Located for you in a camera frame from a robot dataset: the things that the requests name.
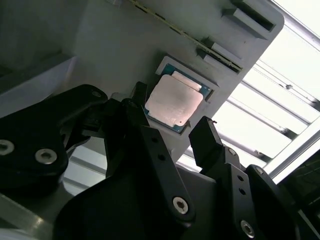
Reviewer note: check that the silver CPU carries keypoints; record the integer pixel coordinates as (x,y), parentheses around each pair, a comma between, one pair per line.
(175,100)

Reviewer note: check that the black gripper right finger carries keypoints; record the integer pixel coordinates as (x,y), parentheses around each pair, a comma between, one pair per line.
(210,150)

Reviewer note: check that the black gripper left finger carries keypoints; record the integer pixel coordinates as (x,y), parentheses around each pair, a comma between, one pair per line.
(32,130)

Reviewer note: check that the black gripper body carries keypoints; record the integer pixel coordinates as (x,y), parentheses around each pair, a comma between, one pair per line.
(112,212)

